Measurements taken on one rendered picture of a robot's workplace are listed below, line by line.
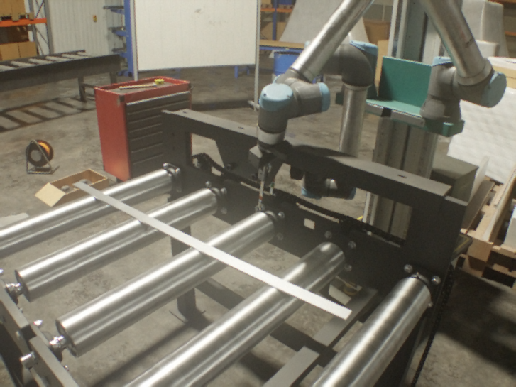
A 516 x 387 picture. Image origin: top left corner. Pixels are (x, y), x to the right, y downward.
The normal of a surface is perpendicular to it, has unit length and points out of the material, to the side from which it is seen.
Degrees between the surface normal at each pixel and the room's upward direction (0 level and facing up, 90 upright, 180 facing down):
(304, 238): 90
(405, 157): 90
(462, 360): 0
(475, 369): 0
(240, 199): 90
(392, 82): 90
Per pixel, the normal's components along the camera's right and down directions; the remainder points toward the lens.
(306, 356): 0.04, -0.89
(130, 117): 0.77, 0.32
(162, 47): 0.44, 0.42
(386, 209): -0.76, 0.27
